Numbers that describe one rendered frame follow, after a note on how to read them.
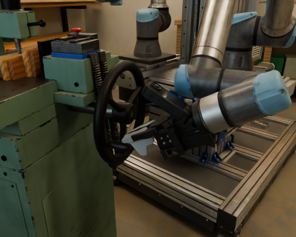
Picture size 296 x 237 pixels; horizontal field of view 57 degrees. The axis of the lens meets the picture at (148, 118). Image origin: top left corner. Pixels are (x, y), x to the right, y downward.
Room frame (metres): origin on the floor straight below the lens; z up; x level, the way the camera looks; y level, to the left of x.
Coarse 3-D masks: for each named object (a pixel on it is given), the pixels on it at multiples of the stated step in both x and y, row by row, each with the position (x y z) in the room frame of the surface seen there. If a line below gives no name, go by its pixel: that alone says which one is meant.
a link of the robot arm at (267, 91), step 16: (256, 80) 0.46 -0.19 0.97; (272, 80) 0.45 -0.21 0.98; (224, 96) 0.48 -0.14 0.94; (240, 96) 0.46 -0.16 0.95; (256, 96) 0.44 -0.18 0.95; (272, 96) 0.43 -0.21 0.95; (288, 96) 0.44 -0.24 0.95; (224, 112) 0.46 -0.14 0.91; (240, 112) 0.45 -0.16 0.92; (256, 112) 0.44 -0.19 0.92; (272, 112) 0.44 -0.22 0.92
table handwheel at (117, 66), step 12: (108, 72) 0.65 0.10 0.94; (120, 72) 0.67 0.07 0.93; (132, 72) 0.76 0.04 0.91; (108, 84) 0.62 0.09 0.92; (144, 84) 0.81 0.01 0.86; (108, 96) 0.60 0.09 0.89; (132, 96) 0.76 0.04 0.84; (72, 108) 0.75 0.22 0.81; (84, 108) 0.73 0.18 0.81; (96, 108) 0.58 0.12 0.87; (108, 108) 0.71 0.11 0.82; (120, 108) 0.67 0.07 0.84; (132, 108) 0.70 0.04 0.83; (144, 108) 0.81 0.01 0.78; (96, 120) 0.57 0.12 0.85; (120, 120) 0.68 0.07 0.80; (132, 120) 0.70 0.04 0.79; (96, 132) 0.57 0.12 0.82; (120, 132) 0.69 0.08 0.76; (96, 144) 0.57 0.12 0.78; (108, 156) 0.59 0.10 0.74; (120, 156) 0.66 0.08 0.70
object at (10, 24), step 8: (0, 16) 0.80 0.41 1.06; (8, 16) 0.79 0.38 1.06; (16, 16) 0.78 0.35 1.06; (24, 16) 0.80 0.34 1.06; (32, 16) 0.83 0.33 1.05; (0, 24) 0.80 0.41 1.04; (8, 24) 0.79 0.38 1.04; (16, 24) 0.78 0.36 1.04; (24, 24) 0.80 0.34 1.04; (0, 32) 0.81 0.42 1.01; (8, 32) 0.79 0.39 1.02; (16, 32) 0.78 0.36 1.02; (24, 32) 0.79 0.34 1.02; (32, 32) 0.82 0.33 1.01; (16, 40) 0.82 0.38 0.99
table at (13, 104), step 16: (112, 64) 1.02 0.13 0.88; (0, 80) 0.72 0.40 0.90; (16, 80) 0.72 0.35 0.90; (32, 80) 0.72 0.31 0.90; (48, 80) 0.72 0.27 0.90; (0, 96) 0.59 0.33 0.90; (16, 96) 0.59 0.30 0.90; (32, 96) 0.64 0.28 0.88; (48, 96) 0.69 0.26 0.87; (64, 96) 0.69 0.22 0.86; (80, 96) 0.67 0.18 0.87; (0, 112) 0.55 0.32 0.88; (16, 112) 0.58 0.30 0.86; (32, 112) 0.63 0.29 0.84; (0, 128) 0.54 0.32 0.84
